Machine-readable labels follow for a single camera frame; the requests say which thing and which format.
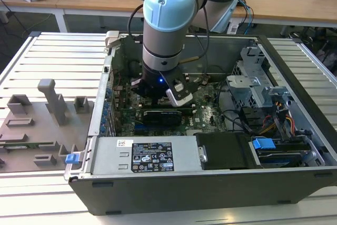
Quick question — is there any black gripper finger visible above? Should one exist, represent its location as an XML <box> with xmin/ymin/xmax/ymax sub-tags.
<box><xmin>131</xmin><ymin>78</ymin><xmax>156</xmax><ymax>105</ymax></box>
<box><xmin>189</xmin><ymin>81</ymin><xmax>202</xmax><ymax>93</ymax></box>

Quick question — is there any black RAM slot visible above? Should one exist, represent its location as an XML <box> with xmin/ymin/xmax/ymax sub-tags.
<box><xmin>142</xmin><ymin>103</ymin><xmax>195</xmax><ymax>111</ymax></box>

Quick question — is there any blue expansion slot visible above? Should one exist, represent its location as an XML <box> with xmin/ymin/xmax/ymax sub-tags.
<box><xmin>134</xmin><ymin>127</ymin><xmax>158</xmax><ymax>135</ymax></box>

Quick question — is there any green motherboard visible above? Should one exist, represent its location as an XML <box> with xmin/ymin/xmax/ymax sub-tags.
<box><xmin>112</xmin><ymin>73</ymin><xmax>230</xmax><ymax>138</ymax></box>

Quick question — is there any black graphics card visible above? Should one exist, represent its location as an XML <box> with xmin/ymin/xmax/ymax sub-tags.
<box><xmin>143</xmin><ymin>109</ymin><xmax>183</xmax><ymax>128</ymax></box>

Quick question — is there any silver metal drive cage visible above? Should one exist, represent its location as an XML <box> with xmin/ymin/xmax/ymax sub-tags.
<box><xmin>225</xmin><ymin>47</ymin><xmax>293</xmax><ymax>110</ymax></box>

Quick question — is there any small white box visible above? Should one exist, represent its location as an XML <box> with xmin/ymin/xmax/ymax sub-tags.
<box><xmin>226</xmin><ymin>22</ymin><xmax>239</xmax><ymax>35</ymax></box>

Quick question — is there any black plastic shroud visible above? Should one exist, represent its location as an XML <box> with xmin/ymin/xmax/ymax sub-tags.
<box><xmin>196</xmin><ymin>132</ymin><xmax>260</xmax><ymax>171</ymax></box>

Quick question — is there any silver power supply with label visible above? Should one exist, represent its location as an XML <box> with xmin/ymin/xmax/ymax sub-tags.
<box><xmin>91</xmin><ymin>136</ymin><xmax>205</xmax><ymax>175</ymax></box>

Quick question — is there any hard disk in blue carrier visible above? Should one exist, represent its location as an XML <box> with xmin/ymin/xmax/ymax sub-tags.
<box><xmin>251</xmin><ymin>137</ymin><xmax>313</xmax><ymax>169</ymax></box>

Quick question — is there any light wooden desk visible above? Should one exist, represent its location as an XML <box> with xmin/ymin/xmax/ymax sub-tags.
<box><xmin>0</xmin><ymin>0</ymin><xmax>337</xmax><ymax>30</ymax></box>

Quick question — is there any blue case latch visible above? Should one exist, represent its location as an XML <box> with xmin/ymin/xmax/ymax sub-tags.
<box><xmin>65</xmin><ymin>153</ymin><xmax>80</xmax><ymax>164</ymax></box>

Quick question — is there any grey parts rack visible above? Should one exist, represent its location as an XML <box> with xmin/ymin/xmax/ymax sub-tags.
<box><xmin>0</xmin><ymin>79</ymin><xmax>95</xmax><ymax>174</ymax></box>

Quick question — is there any black open PC case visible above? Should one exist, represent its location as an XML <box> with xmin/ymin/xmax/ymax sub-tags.
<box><xmin>64</xmin><ymin>30</ymin><xmax>337</xmax><ymax>217</ymax></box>

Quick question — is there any green RAM stick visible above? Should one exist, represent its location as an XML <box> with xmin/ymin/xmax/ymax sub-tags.
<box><xmin>0</xmin><ymin>143</ymin><xmax>53</xmax><ymax>150</ymax></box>

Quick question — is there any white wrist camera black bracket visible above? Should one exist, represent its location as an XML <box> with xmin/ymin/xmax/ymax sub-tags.
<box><xmin>160</xmin><ymin>71</ymin><xmax>195</xmax><ymax>107</ymax></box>

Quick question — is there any grey case release handle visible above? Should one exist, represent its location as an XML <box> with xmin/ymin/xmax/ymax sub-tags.
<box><xmin>104</xmin><ymin>30</ymin><xmax>122</xmax><ymax>49</ymax></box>

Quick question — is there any blue cable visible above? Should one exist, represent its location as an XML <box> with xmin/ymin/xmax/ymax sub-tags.
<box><xmin>236</xmin><ymin>0</ymin><xmax>255</xmax><ymax>35</ymax></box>

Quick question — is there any yellow red wire bundle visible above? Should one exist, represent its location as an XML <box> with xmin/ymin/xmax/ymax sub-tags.
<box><xmin>263</xmin><ymin>114</ymin><xmax>294</xmax><ymax>135</ymax></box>

